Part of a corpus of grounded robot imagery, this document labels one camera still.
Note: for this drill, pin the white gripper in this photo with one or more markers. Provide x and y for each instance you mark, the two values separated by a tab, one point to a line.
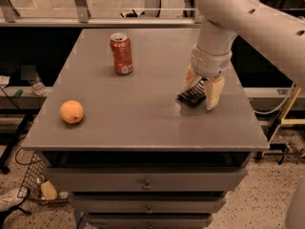
209	63

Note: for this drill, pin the black rxbar chocolate bar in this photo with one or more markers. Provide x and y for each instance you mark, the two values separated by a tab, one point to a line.
194	96

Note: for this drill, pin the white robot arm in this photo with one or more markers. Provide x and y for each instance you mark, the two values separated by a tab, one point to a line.
278	36

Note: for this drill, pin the red soda can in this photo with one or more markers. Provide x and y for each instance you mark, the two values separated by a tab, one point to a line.
122	53

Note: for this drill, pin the yellow metal stand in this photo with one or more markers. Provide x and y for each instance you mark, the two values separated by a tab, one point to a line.
281	119

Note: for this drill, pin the orange fruit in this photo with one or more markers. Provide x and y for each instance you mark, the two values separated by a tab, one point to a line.
72	112

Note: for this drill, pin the clear plastic bottle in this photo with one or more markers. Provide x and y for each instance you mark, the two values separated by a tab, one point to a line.
37	86

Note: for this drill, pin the yellow bottle in basket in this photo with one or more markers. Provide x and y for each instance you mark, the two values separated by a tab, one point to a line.
48	191

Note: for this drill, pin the wire basket on floor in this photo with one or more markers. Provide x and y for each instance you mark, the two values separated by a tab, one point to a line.
31	184

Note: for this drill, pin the metal railing frame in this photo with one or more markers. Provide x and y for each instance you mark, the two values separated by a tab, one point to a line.
125	13

